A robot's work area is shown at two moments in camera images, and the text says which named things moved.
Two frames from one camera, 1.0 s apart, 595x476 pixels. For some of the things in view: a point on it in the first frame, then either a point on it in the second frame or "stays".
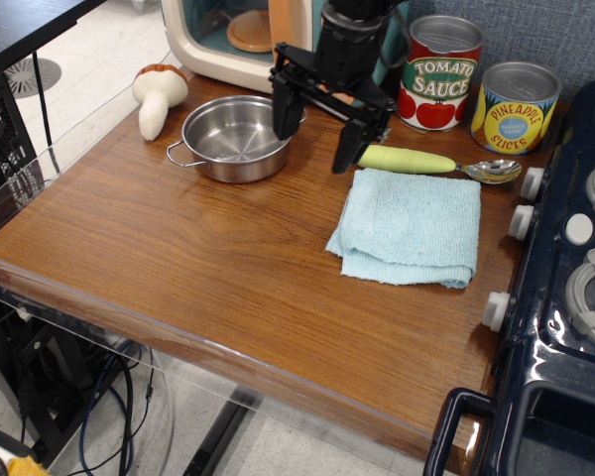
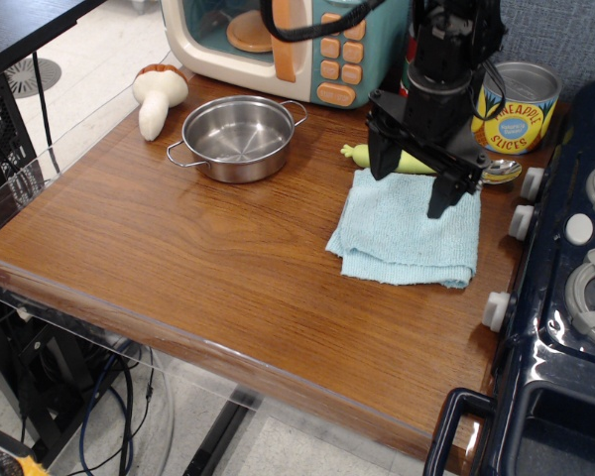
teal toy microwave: [234, 41] stays
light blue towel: [403, 228] stays
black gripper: [338, 76] → [431, 125]
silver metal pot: [236, 136] stays
